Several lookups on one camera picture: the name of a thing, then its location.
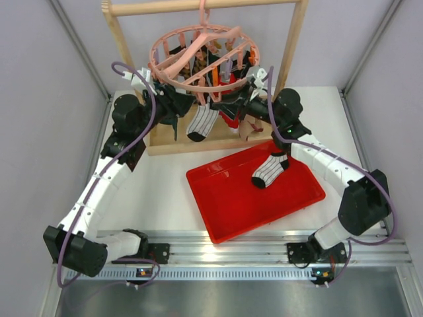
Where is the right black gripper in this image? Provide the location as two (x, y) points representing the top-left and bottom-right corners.
(213, 81), (283, 128)

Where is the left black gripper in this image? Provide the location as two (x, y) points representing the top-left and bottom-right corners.
(134, 83), (196, 138)

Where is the pink round clip hanger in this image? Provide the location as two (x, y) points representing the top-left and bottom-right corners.
(148, 1), (260, 105)

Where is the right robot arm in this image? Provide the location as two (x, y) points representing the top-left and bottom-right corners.
(212, 88), (392, 264)

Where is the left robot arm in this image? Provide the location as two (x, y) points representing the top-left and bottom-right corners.
(43, 85), (196, 277)

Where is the dark green sock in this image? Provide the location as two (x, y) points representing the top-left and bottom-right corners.
(154, 82), (178, 141)

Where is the red santa sock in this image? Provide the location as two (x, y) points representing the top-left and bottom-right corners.
(218, 73), (240, 133)

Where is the maroon striped beige sock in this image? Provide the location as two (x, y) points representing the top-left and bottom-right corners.
(239, 116), (263, 141)

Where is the black white striped sock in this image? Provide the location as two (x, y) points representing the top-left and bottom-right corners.
(231, 50), (252, 79)

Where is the black yellow argyle sock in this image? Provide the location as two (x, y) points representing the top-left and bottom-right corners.
(179, 46), (217, 79)

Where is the red plastic tray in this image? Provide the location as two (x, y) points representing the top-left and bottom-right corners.
(186, 141), (326, 244)

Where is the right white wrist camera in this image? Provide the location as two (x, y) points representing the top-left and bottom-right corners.
(247, 66), (268, 101)

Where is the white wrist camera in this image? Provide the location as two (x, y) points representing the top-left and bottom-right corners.
(124, 67), (156, 96)
(247, 66), (268, 101)

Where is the wooden hanger rack frame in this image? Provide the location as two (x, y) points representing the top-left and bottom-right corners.
(100, 0), (311, 157)

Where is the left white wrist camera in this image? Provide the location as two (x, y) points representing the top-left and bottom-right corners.
(124, 67), (156, 96)

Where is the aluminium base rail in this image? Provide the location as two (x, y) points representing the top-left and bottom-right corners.
(93, 229), (412, 281)

